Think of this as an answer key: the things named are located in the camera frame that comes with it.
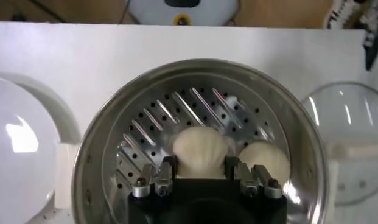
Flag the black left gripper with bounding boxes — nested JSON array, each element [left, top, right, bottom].
[[363, 29, 378, 71]]

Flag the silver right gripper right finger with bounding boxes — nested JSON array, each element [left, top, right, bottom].
[[224, 155, 283, 199]]

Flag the white round plate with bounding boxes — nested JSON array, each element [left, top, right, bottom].
[[0, 72, 82, 224]]

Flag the white steamed baozi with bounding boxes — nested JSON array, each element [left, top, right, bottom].
[[172, 126, 229, 180], [237, 140, 291, 186]]

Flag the round glass pot lid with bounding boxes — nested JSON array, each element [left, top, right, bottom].
[[301, 81, 378, 206]]

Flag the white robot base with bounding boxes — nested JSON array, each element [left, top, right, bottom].
[[127, 0, 240, 27]]

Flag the stainless steel steamer basket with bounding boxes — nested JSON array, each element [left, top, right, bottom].
[[54, 58, 338, 224]]

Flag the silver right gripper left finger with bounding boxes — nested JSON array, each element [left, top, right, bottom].
[[131, 155, 178, 198]]

